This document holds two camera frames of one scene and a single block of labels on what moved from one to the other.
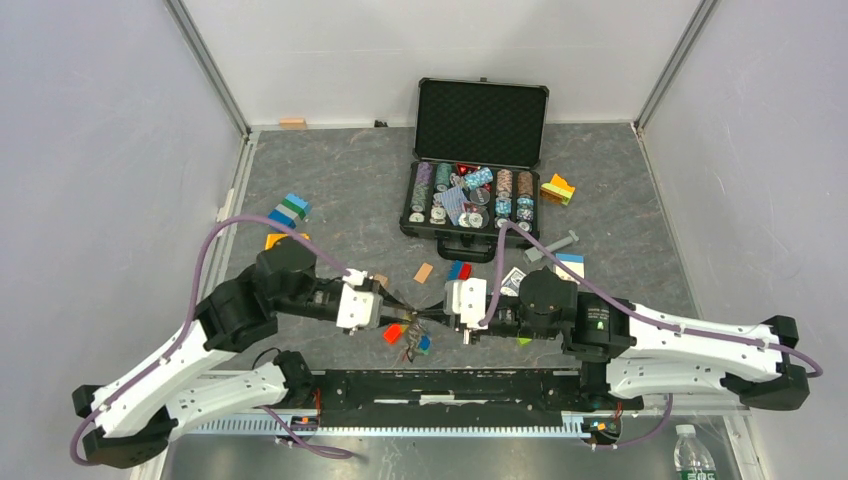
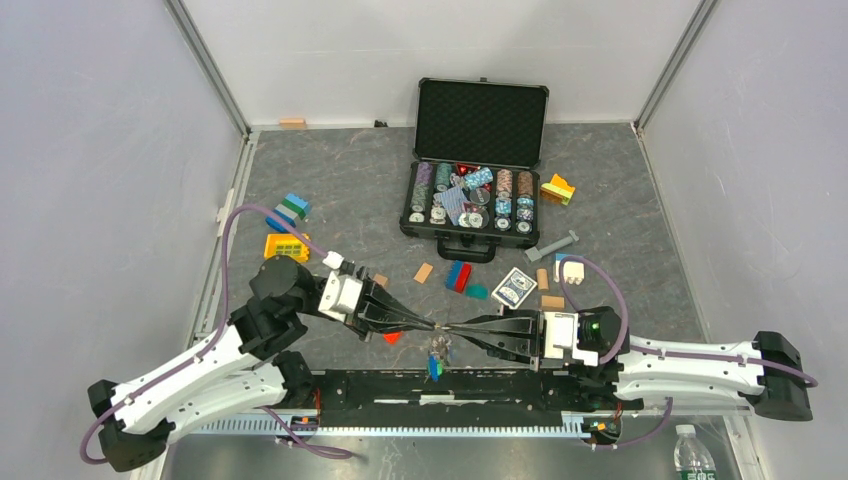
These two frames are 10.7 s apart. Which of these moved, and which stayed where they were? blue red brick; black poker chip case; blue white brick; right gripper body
Moved: right gripper body
Stayed: black poker chip case; blue red brick; blue white brick
